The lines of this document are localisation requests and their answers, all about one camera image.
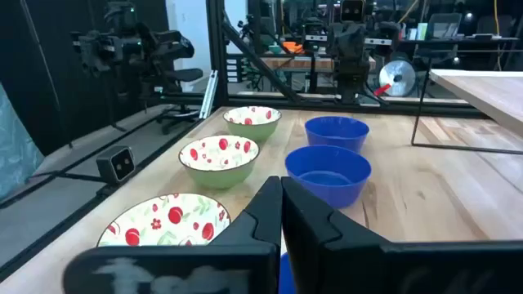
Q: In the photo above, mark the silver aluminium profile bar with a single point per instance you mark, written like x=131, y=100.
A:
x=209, y=94

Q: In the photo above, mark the green bowl floral inside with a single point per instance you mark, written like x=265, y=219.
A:
x=218, y=171
x=163, y=222
x=252, y=130

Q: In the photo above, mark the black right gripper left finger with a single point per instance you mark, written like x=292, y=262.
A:
x=253, y=237

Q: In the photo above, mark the orange container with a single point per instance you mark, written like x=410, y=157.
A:
x=293, y=47

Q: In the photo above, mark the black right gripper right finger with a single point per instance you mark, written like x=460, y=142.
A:
x=327, y=253

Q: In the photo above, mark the silver round disc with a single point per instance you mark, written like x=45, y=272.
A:
x=398, y=77

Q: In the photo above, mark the blue plastic bowl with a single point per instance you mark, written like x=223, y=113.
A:
x=337, y=134
x=347, y=179
x=286, y=277

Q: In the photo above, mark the teal patterned curtain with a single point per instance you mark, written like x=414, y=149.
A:
x=16, y=155

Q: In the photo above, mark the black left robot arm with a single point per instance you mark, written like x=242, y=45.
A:
x=351, y=77

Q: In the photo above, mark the black background robot arm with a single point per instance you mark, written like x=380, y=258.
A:
x=98, y=49

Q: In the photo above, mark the wooden shelf black metal legs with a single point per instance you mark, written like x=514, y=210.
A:
x=490, y=94

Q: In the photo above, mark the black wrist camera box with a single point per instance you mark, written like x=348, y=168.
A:
x=352, y=10

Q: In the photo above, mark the black office chair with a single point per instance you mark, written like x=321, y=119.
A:
x=184, y=74

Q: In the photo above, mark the black table-level camera box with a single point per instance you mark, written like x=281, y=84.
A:
x=116, y=164

